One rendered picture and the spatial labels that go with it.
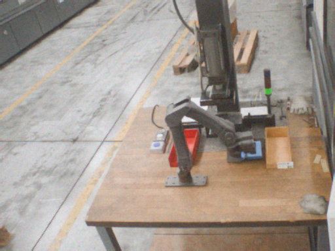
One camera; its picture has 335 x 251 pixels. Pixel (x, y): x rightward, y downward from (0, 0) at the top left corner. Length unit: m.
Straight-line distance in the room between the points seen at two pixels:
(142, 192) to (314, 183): 0.80
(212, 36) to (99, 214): 0.98
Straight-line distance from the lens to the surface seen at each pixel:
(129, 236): 2.88
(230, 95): 1.93
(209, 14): 1.83
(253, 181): 1.74
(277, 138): 1.98
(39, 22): 8.11
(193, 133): 2.05
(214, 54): 1.81
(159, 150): 2.00
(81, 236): 3.05
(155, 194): 1.78
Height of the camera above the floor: 2.08
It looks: 32 degrees down
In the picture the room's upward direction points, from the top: 9 degrees counter-clockwise
